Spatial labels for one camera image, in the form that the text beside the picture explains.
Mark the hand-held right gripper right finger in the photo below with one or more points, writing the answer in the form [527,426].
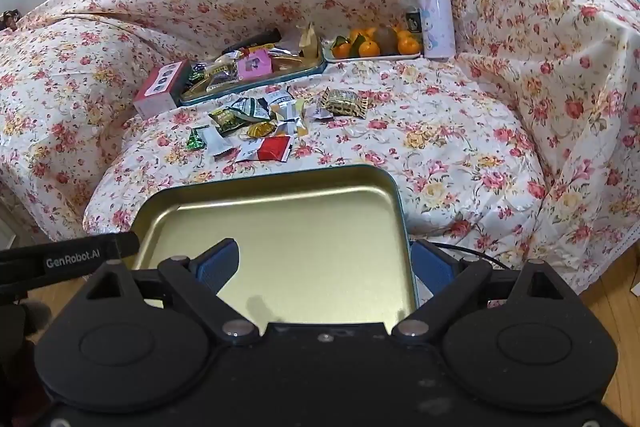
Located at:
[430,267]

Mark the floral sofa cover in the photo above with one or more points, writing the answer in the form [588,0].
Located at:
[425,132]

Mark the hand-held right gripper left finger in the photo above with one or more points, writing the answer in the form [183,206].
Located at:
[217,264]

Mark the white black printed packet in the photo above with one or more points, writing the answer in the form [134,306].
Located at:
[279,98]

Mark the brown kiwi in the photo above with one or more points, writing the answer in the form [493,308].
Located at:
[386,38]

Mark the purple thermos bottle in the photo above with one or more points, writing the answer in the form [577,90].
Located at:
[437,17]

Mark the dark brown object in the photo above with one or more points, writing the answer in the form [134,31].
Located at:
[10,19]

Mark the white green banded packet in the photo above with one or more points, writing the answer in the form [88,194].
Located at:
[252,108]

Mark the pink cardboard box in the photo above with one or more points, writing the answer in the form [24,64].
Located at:
[160,89]

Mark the gold metal tin tray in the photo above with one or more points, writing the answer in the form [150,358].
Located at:
[310,232]

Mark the green triangular candy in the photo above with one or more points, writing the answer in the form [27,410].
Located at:
[195,141]

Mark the plate of oranges and kiwi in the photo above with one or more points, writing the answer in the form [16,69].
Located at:
[370,48]

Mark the pink snack packet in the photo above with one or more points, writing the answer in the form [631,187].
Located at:
[254,66]

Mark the white flat object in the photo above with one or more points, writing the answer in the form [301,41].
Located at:
[634,288]

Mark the gold patterned snack packet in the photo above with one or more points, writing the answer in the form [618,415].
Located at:
[345,103]

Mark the dark drink can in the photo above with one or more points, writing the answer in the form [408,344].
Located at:
[412,22]

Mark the green pea snack packet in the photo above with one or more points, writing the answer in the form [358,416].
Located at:
[227,118]

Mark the brown paper snack bag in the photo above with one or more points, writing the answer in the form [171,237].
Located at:
[309,39]

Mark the plain white snack packet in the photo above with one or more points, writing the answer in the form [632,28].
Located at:
[219,142]

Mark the teal tin tray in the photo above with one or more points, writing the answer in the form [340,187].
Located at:
[260,83]

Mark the red white snack packet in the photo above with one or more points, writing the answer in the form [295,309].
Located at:
[270,149]

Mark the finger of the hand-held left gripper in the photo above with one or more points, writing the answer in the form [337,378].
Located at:
[75,262]

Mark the small white snack packet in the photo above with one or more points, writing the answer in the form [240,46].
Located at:
[316,113]

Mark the gold candy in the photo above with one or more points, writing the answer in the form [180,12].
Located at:
[260,130]

